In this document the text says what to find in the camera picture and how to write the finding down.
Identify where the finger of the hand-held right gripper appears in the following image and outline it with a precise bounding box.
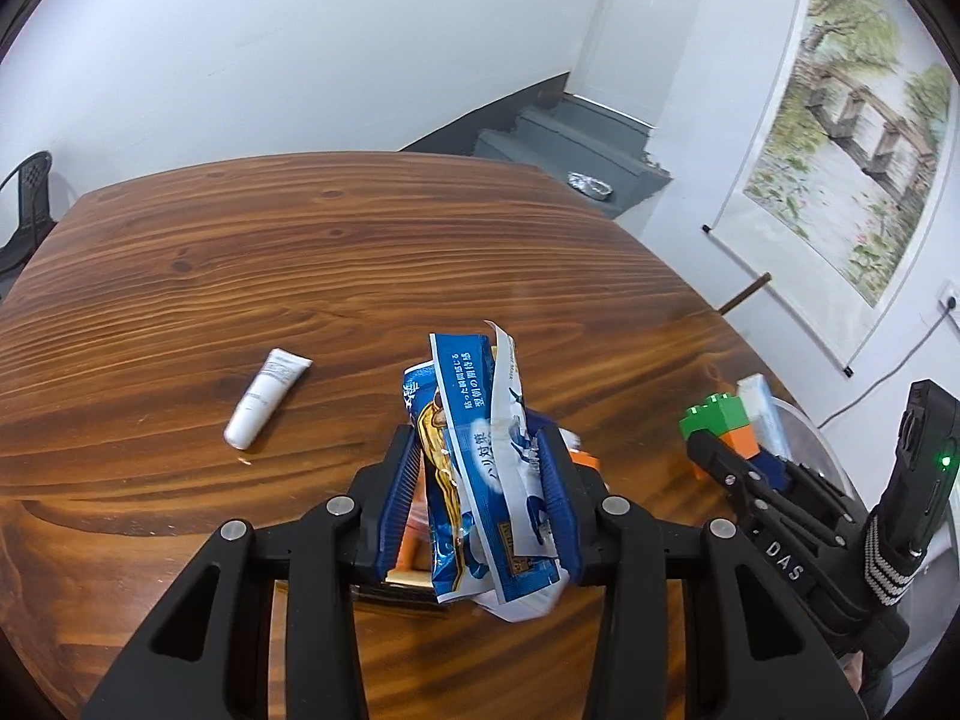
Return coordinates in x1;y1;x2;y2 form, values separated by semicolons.
756;456;861;535
685;427;767;539

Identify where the black mesh chair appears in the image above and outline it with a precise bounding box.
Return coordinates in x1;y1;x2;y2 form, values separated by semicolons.
0;151;56;302

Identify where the grey staircase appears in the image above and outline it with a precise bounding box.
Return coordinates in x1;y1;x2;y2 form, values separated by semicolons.
397;71;673;223

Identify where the wooden stick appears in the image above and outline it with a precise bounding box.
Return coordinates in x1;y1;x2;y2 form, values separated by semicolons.
716;272;773;316

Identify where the green toy block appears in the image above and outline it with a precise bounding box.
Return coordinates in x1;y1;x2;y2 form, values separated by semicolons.
679;391;752;441

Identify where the grey power cable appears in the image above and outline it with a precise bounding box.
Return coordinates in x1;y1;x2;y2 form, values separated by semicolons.
814;307;960;430

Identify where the clear plastic container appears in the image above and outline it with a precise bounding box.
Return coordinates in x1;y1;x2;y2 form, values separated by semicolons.
771;396;865;512

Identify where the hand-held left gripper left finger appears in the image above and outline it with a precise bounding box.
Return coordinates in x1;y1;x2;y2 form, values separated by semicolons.
81;424;425;720

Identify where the white and blue box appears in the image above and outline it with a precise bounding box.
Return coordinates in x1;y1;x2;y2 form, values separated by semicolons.
736;374;790;463

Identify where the blue and white sachet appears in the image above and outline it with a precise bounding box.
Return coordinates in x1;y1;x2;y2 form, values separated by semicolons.
427;321;572;622

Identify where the white squeeze tube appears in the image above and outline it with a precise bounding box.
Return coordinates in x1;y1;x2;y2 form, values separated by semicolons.
223;348;314;452

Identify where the blue and gold sachet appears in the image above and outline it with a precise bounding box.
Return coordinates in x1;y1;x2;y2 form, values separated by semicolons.
403;362;482;602

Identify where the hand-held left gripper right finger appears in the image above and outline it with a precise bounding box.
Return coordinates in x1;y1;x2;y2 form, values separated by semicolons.
529;424;871;720

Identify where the crumpled foil wrapper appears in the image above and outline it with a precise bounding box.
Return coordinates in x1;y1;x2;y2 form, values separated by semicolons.
567;171;615;202

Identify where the landscape wall scroll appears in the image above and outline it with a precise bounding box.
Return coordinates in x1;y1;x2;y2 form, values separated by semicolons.
702;0;960;377

